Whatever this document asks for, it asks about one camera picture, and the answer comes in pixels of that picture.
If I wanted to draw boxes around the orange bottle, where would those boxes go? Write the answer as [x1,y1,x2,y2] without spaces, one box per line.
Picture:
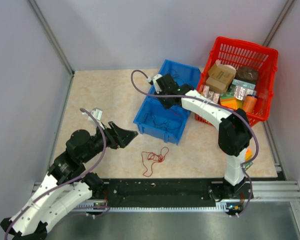
[242,94,258,113]

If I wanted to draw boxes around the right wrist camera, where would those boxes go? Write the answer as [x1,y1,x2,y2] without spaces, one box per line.
[146,74,163,93]

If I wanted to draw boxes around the silver foil packets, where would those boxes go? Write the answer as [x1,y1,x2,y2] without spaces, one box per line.
[201,85,220,104]

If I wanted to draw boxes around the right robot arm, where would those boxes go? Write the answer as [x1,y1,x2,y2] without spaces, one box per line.
[150,73,253,198]

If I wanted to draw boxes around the blue three-compartment bin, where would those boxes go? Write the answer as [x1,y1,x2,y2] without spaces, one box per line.
[133,59,201,145]

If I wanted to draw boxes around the upper brown cardboard box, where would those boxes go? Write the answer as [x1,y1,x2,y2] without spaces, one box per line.
[208,59,237,86]

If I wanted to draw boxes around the dark brown round item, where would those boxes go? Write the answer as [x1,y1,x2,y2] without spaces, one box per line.
[235,66,259,83]

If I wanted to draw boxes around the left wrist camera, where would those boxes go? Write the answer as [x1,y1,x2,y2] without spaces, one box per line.
[81,107,103,128]

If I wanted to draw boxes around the right aluminium corner post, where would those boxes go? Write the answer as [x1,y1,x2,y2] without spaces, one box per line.
[262,0,296,47]

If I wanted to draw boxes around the brown cardboard box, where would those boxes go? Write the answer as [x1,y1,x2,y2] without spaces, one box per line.
[205,77,229,94]
[208,59,237,86]

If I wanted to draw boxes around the thin brown wire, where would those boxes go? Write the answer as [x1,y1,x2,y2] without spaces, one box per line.
[171,68,188,85]

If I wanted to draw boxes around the red plastic basket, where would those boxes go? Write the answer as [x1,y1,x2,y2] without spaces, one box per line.
[196,36,279,126]

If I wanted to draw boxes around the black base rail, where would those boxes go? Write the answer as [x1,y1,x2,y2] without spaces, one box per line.
[95,178,283,207]

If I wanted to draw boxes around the orange yellow sponge pack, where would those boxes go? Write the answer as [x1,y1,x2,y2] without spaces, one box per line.
[244,148,254,170]

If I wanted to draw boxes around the left aluminium corner post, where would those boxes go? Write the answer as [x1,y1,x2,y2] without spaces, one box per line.
[26,0,75,77]

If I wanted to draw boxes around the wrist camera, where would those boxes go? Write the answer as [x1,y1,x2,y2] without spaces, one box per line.
[81,107,103,128]
[146,74,163,93]

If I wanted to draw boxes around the white cable duct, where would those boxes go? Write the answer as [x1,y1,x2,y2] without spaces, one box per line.
[73,202,229,213]

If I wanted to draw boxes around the yellow sponge pack in basket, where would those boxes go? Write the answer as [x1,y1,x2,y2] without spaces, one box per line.
[219,93,238,110]

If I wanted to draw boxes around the black thin wire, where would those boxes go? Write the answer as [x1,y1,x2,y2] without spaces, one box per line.
[142,111,183,131]

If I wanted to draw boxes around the lower brown cardboard box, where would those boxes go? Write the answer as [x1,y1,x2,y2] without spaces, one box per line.
[205,77,229,94]

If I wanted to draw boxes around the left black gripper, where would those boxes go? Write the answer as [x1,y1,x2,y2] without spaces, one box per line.
[81,120,139,163]

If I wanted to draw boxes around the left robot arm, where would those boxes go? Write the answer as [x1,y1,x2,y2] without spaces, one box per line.
[0,121,138,240]

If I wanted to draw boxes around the teal tissue pack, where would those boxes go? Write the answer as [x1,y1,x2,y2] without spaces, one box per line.
[231,79,256,101]

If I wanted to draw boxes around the aluminium corner post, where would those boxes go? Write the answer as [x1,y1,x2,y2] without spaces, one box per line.
[26,0,75,77]
[262,0,296,47]

